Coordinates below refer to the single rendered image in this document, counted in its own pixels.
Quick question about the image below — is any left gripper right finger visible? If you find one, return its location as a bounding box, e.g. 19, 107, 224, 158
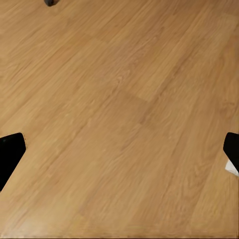
223, 132, 239, 173

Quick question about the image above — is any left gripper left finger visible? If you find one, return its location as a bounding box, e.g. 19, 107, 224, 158
0, 132, 26, 192

